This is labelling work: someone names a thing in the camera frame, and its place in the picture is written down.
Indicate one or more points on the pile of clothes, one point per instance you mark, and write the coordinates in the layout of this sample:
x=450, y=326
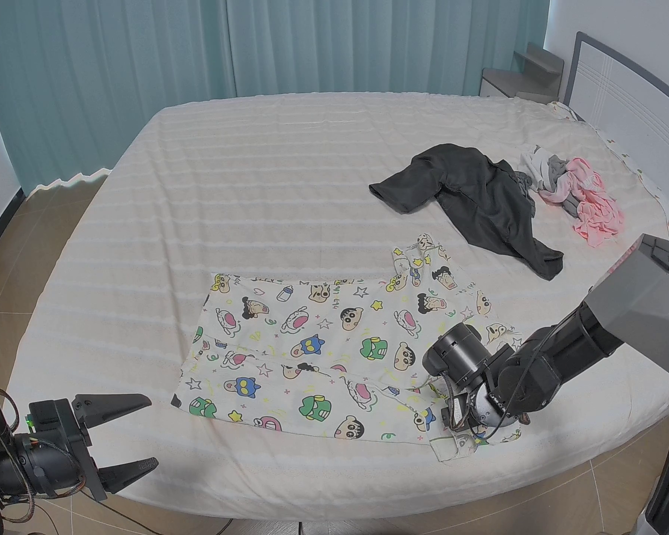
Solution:
x=594, y=209

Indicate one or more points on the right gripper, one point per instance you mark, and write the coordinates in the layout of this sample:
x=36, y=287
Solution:
x=482, y=407

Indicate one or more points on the grey bedside table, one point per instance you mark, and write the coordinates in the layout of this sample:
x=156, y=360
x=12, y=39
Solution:
x=507, y=84

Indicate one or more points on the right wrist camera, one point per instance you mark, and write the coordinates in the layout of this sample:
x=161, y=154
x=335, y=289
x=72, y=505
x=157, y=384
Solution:
x=435, y=361

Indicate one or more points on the bed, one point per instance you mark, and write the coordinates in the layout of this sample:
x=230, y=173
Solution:
x=256, y=187

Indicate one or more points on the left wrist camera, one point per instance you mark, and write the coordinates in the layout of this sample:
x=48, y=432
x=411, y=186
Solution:
x=44, y=418

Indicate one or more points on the blue-green curtain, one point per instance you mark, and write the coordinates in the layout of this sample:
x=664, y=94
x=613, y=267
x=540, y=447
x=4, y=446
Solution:
x=256, y=31

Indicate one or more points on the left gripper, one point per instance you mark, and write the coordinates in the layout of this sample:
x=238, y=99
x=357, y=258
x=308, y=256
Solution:
x=56, y=463

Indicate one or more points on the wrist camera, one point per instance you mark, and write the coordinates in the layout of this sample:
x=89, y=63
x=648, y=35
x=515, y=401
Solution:
x=435, y=361
x=44, y=418

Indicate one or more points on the black T-shirt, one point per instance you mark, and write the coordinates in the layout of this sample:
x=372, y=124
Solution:
x=479, y=204

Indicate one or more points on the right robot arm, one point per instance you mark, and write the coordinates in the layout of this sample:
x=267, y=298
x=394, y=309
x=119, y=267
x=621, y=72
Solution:
x=557, y=354

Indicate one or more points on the white printed pyjama top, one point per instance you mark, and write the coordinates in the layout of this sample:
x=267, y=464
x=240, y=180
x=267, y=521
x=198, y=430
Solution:
x=312, y=326

